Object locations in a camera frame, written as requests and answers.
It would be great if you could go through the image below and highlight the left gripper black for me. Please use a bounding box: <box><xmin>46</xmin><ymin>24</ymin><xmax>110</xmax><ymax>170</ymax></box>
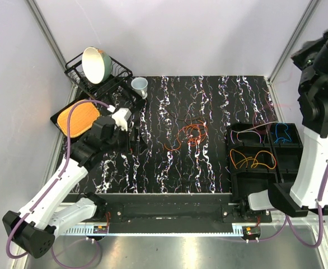
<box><xmin>102</xmin><ymin>124</ymin><xmax>148</xmax><ymax>156</ymax></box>

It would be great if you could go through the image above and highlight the blue cable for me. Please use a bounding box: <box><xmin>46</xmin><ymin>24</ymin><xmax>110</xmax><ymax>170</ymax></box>
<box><xmin>274</xmin><ymin>123</ymin><xmax>293</xmax><ymax>144</ymax></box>

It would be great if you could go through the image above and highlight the white cable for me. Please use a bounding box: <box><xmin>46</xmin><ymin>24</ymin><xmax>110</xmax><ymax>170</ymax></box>
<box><xmin>230</xmin><ymin>121</ymin><xmax>278</xmax><ymax>144</ymax></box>

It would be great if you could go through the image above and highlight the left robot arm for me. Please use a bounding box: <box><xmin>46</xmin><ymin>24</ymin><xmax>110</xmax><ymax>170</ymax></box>
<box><xmin>2</xmin><ymin>109</ymin><xmax>144</xmax><ymax>258</ymax></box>

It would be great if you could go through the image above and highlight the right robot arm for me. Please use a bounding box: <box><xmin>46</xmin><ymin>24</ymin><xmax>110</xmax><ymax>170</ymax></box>
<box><xmin>239</xmin><ymin>30</ymin><xmax>328</xmax><ymax>222</ymax></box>

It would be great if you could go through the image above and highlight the orange woven mat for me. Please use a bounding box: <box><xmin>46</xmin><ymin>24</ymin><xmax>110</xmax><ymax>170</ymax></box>
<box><xmin>57</xmin><ymin>100</ymin><xmax>101</xmax><ymax>138</ymax></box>

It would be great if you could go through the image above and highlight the light blue cup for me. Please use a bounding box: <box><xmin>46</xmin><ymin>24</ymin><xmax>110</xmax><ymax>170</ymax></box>
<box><xmin>131</xmin><ymin>77</ymin><xmax>148</xmax><ymax>99</ymax></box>

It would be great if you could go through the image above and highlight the black flat tray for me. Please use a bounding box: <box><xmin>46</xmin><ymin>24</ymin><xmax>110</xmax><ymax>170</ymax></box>
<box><xmin>50</xmin><ymin>96</ymin><xmax>103</xmax><ymax>148</ymax></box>

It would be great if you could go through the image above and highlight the cream and green bowl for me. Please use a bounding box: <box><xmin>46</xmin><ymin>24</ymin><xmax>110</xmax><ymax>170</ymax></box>
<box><xmin>82</xmin><ymin>47</ymin><xmax>113</xmax><ymax>84</ymax></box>

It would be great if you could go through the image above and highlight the black compartment organizer tray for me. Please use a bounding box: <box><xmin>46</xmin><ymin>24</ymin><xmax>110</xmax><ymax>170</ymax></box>
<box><xmin>227</xmin><ymin>122</ymin><xmax>303</xmax><ymax>202</ymax></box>

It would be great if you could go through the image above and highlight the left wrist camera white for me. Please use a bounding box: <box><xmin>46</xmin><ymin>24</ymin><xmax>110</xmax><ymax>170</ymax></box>
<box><xmin>107</xmin><ymin>105</ymin><xmax>132</xmax><ymax>131</ymax></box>

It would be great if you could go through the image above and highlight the orange cable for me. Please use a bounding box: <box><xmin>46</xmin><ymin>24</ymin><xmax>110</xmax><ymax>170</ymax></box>
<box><xmin>163</xmin><ymin>120</ymin><xmax>209</xmax><ymax>152</ymax></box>

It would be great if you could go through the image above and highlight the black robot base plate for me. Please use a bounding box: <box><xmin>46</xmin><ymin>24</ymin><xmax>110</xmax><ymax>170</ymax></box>
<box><xmin>60</xmin><ymin>193</ymin><xmax>273</xmax><ymax>235</ymax></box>

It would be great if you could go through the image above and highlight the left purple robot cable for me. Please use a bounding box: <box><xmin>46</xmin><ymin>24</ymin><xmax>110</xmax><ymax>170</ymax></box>
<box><xmin>6</xmin><ymin>99</ymin><xmax>116</xmax><ymax>267</ymax></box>

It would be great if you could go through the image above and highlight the black wire dish rack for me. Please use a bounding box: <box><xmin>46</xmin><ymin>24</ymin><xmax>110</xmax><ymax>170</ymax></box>
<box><xmin>64</xmin><ymin>54</ymin><xmax>146</xmax><ymax>113</ymax></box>

